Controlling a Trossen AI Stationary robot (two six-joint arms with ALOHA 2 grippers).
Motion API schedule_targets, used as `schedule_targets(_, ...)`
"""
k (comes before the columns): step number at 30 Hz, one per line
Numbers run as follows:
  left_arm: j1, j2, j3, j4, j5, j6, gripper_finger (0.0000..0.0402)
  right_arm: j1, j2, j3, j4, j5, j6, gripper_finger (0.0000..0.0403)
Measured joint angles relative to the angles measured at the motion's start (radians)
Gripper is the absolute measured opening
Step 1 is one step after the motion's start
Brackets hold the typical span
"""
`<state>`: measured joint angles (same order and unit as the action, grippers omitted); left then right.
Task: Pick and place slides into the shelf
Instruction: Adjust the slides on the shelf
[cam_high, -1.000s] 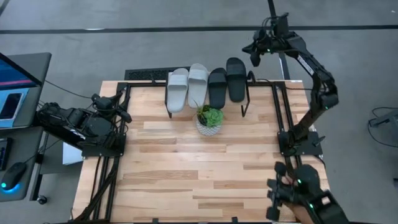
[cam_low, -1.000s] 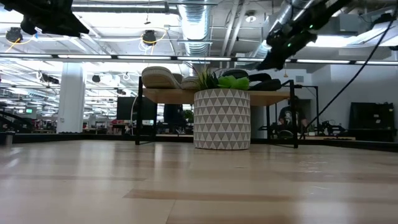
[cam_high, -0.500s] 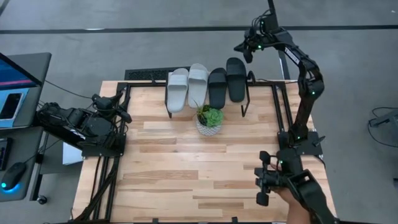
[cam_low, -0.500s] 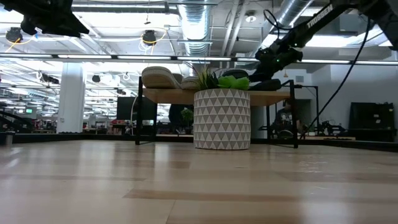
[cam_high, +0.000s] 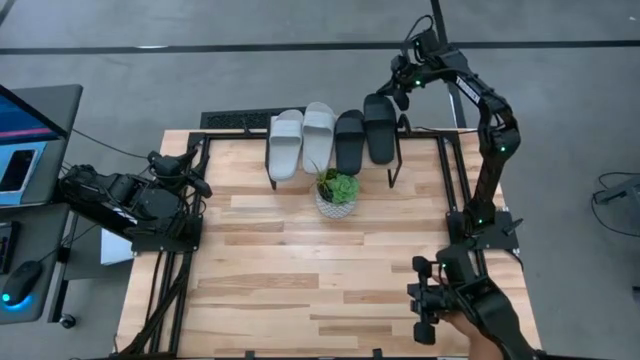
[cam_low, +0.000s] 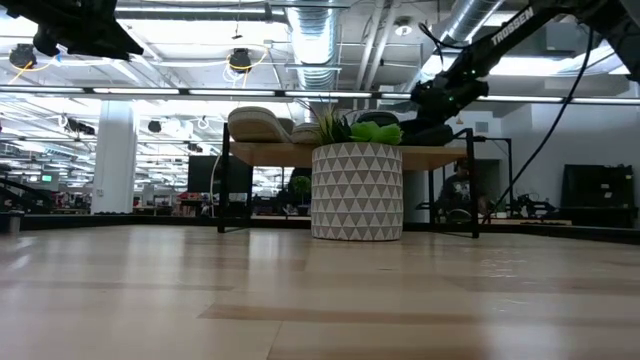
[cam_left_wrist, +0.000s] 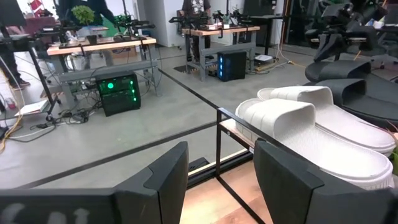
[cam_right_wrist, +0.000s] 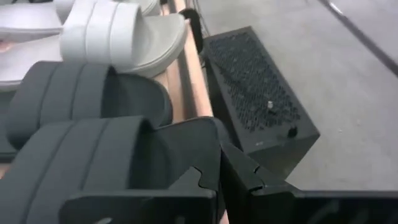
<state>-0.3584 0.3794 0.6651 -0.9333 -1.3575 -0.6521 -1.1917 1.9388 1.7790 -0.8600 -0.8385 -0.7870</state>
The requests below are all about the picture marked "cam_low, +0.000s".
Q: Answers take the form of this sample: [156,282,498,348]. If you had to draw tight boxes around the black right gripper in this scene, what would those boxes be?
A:
[409,66,491,127]

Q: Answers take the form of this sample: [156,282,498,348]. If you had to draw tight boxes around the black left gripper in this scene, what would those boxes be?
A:
[0,0,145,61]

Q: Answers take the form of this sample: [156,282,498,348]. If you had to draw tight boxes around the black slide sandal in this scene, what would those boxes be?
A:
[355,110,401,129]
[398,121,455,148]

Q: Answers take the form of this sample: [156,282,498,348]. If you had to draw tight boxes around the grey slide sandal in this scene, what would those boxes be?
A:
[227,105,296,144]
[290,122,324,145]

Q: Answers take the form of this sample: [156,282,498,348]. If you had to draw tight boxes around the wooden shelf black metal legs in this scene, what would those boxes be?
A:
[217,122,514,239]

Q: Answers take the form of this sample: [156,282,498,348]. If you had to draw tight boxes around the green artificial plant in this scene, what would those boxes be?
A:
[297,99,405,147]

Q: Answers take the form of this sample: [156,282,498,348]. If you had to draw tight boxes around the person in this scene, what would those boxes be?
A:
[437,158,494,225]

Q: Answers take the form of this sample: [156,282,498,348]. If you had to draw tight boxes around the white building column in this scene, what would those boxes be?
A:
[90,99,139,216]

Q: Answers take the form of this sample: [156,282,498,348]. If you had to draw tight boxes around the long ceiling light strip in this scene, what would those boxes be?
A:
[0,85,640,105]

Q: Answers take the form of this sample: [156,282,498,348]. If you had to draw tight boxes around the white triangle-patterned plant pot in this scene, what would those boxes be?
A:
[310,142,404,242]

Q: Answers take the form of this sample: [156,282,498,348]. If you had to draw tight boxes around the black screen panel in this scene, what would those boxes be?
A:
[187,155,254,196]

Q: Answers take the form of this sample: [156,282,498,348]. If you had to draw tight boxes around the black curved railing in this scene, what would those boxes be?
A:
[0,177,54,214]

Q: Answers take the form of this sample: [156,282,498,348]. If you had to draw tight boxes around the small green background plant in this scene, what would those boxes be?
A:
[290,174,313,217]

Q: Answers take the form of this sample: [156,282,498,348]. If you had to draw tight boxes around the black cabinet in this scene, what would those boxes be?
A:
[559,163,639,229]

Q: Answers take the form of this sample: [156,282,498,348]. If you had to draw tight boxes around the silver spiral ceiling duct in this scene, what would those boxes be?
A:
[286,0,342,92]
[413,0,505,95]

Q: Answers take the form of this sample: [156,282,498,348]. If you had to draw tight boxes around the black ceiling cable reel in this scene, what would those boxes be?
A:
[226,47,254,75]
[8,43,38,70]

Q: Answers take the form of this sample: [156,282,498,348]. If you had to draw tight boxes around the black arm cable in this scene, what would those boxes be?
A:
[480,27,596,225]

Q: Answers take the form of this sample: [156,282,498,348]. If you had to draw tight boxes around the black aluminium rig frame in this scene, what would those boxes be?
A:
[0,212,640,246]

